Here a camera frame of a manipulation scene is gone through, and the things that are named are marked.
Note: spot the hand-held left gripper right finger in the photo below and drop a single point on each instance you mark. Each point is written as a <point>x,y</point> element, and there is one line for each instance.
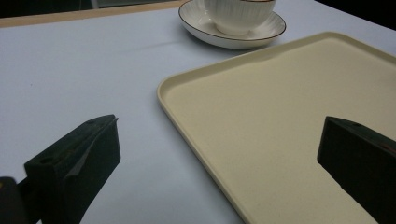
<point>361,155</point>

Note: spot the beige plastic tray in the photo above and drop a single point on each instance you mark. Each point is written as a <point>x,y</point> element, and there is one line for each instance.
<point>264,124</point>

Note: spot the white ribbed saucer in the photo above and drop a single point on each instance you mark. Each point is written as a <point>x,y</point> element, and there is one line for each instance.
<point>199,21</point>

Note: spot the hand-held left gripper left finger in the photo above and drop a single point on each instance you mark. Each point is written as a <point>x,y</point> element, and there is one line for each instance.
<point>77,161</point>

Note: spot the white ribbed cup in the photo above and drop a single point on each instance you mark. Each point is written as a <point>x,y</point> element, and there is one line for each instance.
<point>238,14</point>

